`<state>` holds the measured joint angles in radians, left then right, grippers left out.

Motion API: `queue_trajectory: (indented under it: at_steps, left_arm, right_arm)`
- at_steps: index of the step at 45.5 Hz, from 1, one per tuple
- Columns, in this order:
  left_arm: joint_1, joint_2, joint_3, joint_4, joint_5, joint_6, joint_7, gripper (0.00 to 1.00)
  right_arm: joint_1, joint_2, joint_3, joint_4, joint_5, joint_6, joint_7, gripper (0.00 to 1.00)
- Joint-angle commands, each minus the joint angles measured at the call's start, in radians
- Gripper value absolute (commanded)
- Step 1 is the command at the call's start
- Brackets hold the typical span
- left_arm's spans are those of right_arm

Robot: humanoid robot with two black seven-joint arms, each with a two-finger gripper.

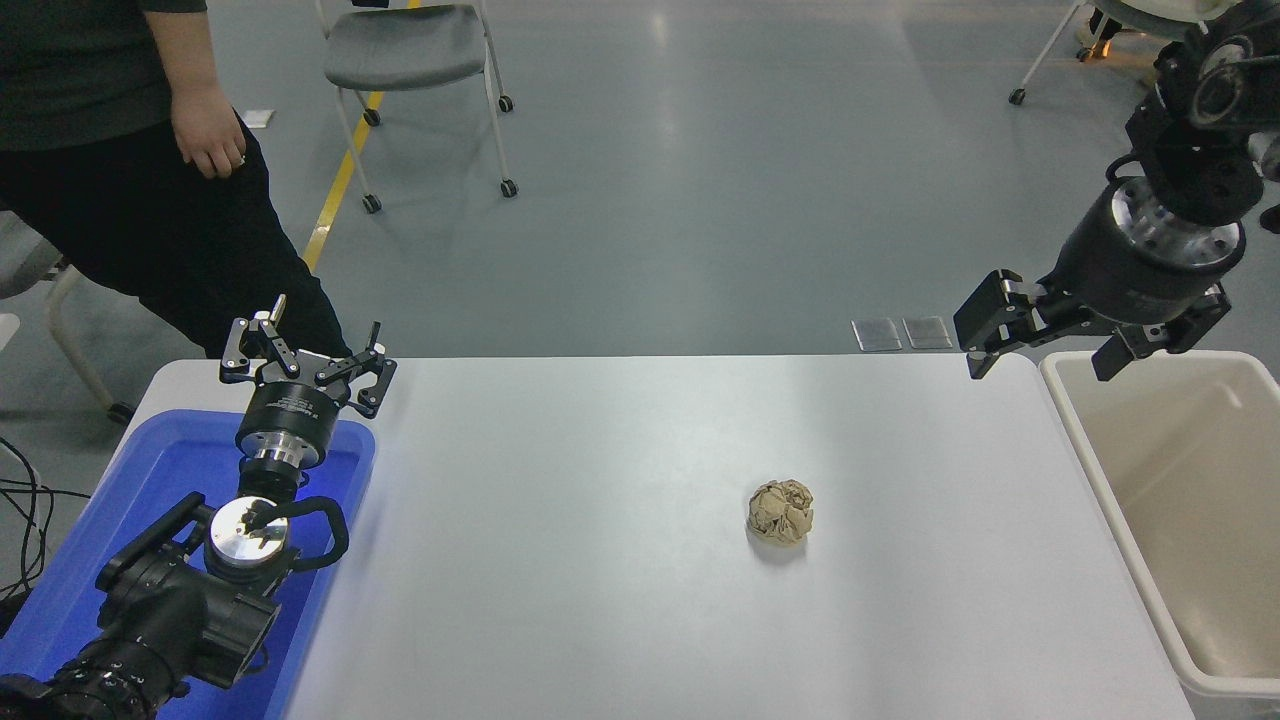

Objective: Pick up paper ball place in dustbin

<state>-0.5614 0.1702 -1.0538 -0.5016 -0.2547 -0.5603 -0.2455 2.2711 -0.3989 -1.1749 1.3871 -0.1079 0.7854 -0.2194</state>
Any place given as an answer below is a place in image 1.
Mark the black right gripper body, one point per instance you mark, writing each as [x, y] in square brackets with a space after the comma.
[1130, 280]

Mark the person's forearm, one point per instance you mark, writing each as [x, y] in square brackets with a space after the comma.
[182, 50]

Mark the tan paper ball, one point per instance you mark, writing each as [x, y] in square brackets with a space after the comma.
[781, 512]

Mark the silver floor plate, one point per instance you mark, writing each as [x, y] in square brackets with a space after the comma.
[876, 335]
[928, 333]

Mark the grey chair with white frame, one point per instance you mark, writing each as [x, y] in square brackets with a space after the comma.
[70, 330]

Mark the seated person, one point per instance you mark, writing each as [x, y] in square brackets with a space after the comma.
[1115, 22]

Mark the grey seat wheeled chair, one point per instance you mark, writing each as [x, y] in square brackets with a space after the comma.
[405, 45]

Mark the large pale plastic bin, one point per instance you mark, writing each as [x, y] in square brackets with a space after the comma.
[1180, 480]

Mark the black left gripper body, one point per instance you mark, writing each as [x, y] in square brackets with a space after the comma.
[292, 408]

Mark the person's hand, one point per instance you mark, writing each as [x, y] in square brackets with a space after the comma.
[208, 135]

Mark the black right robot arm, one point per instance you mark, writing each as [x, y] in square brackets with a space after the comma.
[1195, 160]

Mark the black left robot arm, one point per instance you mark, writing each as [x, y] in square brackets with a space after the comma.
[170, 610]

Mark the white frame wheeled chair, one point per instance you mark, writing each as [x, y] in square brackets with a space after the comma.
[1045, 55]

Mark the blue plastic tray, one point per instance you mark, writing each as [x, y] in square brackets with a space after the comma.
[170, 470]

